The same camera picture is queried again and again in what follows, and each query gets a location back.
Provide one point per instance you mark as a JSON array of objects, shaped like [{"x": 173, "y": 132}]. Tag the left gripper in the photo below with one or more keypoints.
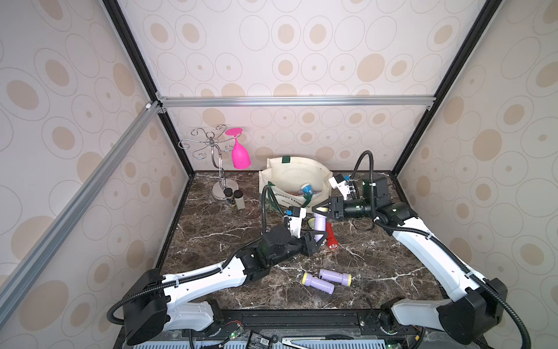
[{"x": 308, "y": 237}]

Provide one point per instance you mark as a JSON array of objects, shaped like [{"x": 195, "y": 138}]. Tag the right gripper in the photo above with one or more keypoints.
[{"x": 338, "y": 209}]

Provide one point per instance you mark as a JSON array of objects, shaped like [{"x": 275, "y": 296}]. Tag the purple flashlight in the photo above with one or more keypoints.
[
  {"x": 344, "y": 279},
  {"x": 316, "y": 283},
  {"x": 320, "y": 222}
]

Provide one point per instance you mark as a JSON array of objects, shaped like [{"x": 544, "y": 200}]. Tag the blue flashlight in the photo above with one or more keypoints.
[{"x": 307, "y": 190}]

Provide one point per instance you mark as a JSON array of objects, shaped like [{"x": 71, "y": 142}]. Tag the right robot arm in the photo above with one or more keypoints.
[{"x": 474, "y": 304}]

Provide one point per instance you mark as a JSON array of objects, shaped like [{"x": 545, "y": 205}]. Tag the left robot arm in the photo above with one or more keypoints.
[{"x": 158, "y": 303}]

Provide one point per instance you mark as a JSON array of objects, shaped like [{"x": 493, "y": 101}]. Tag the cream canvas tote bag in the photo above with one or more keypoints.
[{"x": 287, "y": 174}]

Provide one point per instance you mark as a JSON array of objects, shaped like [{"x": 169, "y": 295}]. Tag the small red flashlight right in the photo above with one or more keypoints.
[{"x": 331, "y": 239}]

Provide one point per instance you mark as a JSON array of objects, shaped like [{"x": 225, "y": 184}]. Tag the purple flashlight bottom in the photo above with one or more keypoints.
[{"x": 316, "y": 283}]

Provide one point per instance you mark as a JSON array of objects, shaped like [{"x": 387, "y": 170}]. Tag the dark small bottle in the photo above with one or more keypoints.
[{"x": 228, "y": 192}]

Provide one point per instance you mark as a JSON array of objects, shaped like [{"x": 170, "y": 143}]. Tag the pink plastic wine glass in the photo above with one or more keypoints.
[{"x": 239, "y": 154}]

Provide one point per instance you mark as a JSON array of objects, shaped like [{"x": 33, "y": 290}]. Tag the chrome wine glass rack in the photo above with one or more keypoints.
[{"x": 212, "y": 144}]

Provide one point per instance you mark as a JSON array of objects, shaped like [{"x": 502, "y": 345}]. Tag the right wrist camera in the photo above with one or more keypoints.
[{"x": 345, "y": 185}]

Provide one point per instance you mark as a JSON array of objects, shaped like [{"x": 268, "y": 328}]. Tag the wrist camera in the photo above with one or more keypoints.
[
  {"x": 345, "y": 185},
  {"x": 293, "y": 220}
]

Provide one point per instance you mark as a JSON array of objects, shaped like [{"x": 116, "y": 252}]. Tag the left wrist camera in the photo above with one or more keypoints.
[{"x": 293, "y": 220}]

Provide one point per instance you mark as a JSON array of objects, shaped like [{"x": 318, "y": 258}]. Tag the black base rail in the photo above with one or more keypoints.
[{"x": 366, "y": 328}]

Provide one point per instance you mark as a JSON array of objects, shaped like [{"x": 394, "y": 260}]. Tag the horizontal aluminium rail back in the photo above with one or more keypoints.
[{"x": 215, "y": 102}]

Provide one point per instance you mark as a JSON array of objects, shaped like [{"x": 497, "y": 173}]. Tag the aluminium rail left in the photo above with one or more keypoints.
[{"x": 34, "y": 263}]

